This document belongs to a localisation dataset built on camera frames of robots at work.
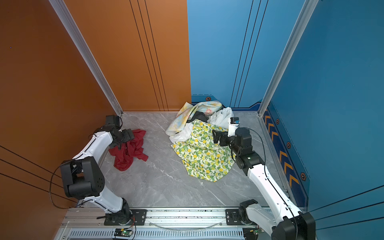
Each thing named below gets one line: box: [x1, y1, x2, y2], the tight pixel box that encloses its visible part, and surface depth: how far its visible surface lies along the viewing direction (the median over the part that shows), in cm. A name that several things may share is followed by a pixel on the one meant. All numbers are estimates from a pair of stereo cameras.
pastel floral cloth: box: [165, 100, 223, 135], surface depth 106 cm
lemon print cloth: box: [171, 119, 235, 182], surface depth 94 cm
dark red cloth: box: [108, 129, 149, 171], surface depth 93 cm
